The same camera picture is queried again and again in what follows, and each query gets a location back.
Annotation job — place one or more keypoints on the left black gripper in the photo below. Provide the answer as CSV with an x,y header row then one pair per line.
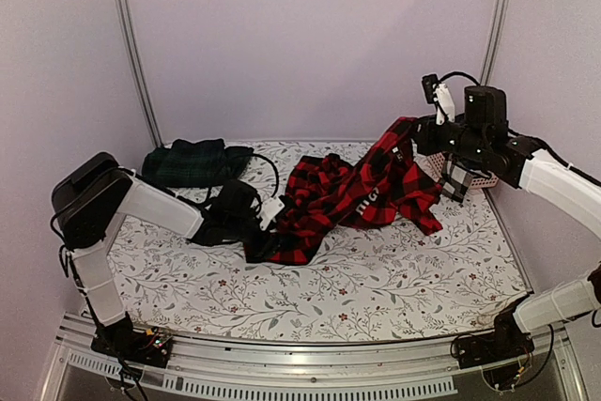
x,y
267,245

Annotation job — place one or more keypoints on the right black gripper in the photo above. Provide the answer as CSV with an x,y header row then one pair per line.
x,y
426,142

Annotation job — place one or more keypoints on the red black plaid shirt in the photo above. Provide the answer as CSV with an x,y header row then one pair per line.
x,y
323,193

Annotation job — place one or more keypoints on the dark green plaid skirt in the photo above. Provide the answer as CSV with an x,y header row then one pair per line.
x,y
203,164

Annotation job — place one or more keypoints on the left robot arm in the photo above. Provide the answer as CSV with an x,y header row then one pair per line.
x,y
91,204

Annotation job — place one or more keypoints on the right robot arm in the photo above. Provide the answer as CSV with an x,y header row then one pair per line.
x,y
481,138

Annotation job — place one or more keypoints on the grey white plaid cloth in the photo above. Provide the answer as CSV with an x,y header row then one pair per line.
x,y
455,181

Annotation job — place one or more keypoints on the pink plastic basket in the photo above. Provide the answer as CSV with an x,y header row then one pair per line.
x,y
481,179

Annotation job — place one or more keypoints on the floral patterned table mat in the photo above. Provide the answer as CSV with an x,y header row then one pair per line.
x,y
391,283

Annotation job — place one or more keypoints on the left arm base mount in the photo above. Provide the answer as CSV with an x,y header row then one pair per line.
x,y
149,347

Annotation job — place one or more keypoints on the right aluminium frame post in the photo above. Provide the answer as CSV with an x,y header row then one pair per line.
x,y
499,13

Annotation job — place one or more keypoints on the aluminium frame post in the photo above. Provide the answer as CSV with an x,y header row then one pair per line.
x,y
499,13
125,20

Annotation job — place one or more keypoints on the front aluminium rail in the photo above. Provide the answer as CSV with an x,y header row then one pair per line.
x,y
222,368

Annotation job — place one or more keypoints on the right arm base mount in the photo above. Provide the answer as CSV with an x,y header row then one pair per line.
x,y
505,342

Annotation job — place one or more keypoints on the left aluminium frame post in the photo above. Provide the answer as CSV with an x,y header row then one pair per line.
x,y
125,20

